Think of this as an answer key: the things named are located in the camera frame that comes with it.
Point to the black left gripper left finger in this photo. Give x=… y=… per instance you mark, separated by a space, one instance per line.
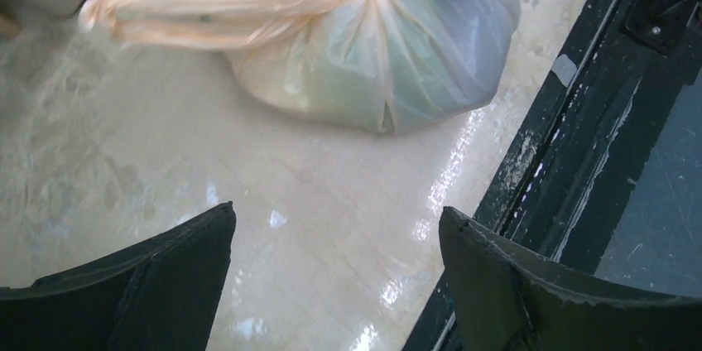
x=159 y=294

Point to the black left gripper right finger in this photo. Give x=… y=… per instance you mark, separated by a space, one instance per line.
x=507 y=297

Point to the translucent banana print plastic bag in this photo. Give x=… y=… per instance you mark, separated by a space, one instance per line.
x=383 y=65

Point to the black mounting rail base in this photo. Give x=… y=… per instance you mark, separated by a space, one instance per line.
x=604 y=174

